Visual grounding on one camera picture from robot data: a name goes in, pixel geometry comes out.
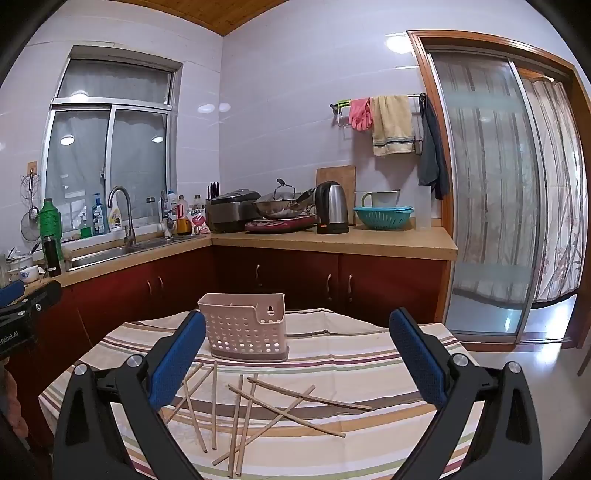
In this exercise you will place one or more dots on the pink plastic utensil holder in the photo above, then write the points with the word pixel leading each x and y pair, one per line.
pixel 240 327

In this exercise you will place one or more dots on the steel electric kettle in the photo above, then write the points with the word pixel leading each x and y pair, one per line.
pixel 332 207

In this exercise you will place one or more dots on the metal towel rack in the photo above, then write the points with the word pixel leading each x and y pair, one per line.
pixel 337 108

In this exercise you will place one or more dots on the translucent plastic container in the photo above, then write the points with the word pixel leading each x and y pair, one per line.
pixel 422 207

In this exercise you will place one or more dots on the steel wok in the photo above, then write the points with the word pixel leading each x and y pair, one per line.
pixel 277 208

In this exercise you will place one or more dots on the white plastic bottle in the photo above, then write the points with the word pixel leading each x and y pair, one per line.
pixel 172 203

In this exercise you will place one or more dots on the striped tablecloth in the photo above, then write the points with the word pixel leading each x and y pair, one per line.
pixel 323 364

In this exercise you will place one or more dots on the grey rice cooker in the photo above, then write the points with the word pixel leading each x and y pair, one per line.
pixel 231 212

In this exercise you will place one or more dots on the yellow towel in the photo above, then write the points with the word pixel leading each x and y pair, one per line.
pixel 392 124

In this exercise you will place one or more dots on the patterned curtain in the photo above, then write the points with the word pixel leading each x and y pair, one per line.
pixel 554 184

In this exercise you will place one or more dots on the wooden kitchen countertop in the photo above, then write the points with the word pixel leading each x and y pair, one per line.
pixel 369 244

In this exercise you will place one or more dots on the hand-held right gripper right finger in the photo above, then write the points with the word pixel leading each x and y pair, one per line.
pixel 418 360

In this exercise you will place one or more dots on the black vacuum flask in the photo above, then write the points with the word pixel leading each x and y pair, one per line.
pixel 52 258

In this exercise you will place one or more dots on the green soap dispenser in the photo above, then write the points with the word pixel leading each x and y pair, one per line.
pixel 85 229

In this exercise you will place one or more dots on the wooden door frame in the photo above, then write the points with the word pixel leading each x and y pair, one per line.
pixel 422 60

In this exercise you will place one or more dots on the wooden wall hook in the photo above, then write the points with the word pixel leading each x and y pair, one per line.
pixel 32 167

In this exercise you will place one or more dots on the steel kitchen sink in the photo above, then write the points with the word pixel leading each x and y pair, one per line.
pixel 101 256

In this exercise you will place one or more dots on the glass jar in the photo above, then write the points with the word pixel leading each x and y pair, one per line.
pixel 150 210

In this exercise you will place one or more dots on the person's left hand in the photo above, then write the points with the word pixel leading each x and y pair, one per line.
pixel 10 399

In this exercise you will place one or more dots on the dark grey cloth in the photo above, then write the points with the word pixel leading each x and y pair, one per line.
pixel 431 157

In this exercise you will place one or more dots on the aluminium sliding window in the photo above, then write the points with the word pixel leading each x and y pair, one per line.
pixel 138 138

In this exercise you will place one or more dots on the frosted glass sliding door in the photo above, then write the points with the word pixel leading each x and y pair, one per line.
pixel 485 184

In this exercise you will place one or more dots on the clear plastic bottle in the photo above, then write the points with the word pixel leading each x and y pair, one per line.
pixel 198 202

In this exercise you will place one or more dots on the amber oil bottle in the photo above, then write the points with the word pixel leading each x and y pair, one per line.
pixel 183 224

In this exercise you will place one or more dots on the white bowl with blue print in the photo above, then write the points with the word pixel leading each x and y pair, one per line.
pixel 28 274

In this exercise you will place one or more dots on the steel kitchen faucet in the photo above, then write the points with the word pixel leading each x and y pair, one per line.
pixel 130 226

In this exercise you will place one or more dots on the blue dish soap bottle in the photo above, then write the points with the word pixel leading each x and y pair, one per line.
pixel 98 219

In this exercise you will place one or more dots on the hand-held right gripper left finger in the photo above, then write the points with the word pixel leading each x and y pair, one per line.
pixel 178 360

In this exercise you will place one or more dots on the knife block with knives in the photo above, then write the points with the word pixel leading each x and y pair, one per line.
pixel 213 194

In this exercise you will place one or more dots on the glass wok lid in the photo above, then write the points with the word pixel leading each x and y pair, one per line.
pixel 281 191

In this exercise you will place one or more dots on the red induction cooker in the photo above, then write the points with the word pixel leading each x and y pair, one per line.
pixel 277 226

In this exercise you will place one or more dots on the white spray bottle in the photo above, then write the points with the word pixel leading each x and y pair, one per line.
pixel 115 219

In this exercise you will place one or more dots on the pink rubber gloves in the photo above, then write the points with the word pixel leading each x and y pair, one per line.
pixel 360 115

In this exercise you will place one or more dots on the wooden cutting board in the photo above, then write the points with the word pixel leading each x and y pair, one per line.
pixel 337 175

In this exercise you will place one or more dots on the teal plastic colander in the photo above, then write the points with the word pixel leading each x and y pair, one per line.
pixel 381 218

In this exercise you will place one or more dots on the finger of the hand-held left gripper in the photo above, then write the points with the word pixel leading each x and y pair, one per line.
pixel 44 295
pixel 11 293

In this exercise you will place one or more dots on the green thermos bottle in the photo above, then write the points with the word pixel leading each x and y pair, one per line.
pixel 50 221

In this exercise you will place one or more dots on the metal ladle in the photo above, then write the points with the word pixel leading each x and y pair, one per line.
pixel 33 212

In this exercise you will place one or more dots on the pink snack bag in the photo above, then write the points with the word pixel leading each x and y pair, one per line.
pixel 199 224

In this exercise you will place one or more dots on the wooden chopstick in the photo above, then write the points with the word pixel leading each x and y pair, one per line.
pixel 323 397
pixel 191 379
pixel 244 438
pixel 235 429
pixel 314 422
pixel 214 406
pixel 196 420
pixel 295 400

